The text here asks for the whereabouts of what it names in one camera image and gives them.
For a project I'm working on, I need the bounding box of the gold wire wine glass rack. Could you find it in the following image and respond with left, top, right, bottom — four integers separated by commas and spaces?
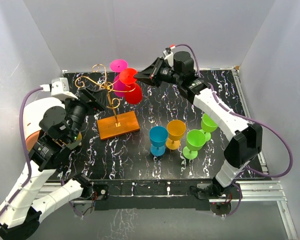
84, 63, 140, 141

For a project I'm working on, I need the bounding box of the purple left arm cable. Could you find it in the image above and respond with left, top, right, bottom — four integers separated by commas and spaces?
0, 86, 53, 226

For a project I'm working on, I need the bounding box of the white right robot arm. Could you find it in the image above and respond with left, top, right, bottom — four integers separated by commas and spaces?
134, 51, 263, 199

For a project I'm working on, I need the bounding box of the blue plastic wine glass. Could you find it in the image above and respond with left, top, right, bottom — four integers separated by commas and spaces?
149, 125, 168, 157

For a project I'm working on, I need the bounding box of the green plastic wine glass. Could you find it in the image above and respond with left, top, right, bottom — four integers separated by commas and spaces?
200, 113, 218, 142
182, 129, 206, 160

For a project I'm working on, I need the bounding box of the white orange cylindrical container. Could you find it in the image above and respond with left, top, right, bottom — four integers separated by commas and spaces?
22, 97, 82, 153

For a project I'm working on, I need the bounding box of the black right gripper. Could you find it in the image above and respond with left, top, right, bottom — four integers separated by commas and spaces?
133, 57, 182, 89

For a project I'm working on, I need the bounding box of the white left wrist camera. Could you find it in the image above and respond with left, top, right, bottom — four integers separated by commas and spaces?
40, 77, 78, 101

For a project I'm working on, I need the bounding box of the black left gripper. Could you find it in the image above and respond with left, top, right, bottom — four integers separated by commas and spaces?
62, 86, 108, 143

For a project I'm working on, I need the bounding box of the green plastic wine glass rear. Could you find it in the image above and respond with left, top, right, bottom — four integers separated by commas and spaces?
200, 113, 218, 142

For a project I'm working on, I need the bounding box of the green plastic wine glass front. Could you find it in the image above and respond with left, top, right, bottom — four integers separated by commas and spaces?
182, 129, 206, 160

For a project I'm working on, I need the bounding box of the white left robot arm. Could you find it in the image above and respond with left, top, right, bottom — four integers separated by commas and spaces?
0, 87, 107, 240

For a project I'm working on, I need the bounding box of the aluminium front frame rail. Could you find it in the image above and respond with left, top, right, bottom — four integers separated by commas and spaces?
37, 178, 298, 240

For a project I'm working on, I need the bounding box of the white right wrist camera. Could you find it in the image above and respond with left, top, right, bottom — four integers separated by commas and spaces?
162, 44, 176, 67

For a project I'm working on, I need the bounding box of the red plastic wine glass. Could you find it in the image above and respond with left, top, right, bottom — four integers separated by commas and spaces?
119, 67, 143, 105

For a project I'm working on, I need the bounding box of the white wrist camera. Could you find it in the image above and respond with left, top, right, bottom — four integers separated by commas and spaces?
40, 77, 78, 101
162, 44, 176, 67

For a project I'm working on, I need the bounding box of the magenta plastic wine glass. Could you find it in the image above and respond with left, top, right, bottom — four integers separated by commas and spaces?
110, 59, 128, 98

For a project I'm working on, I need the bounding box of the orange plastic wine glass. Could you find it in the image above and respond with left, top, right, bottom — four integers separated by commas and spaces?
166, 119, 186, 150

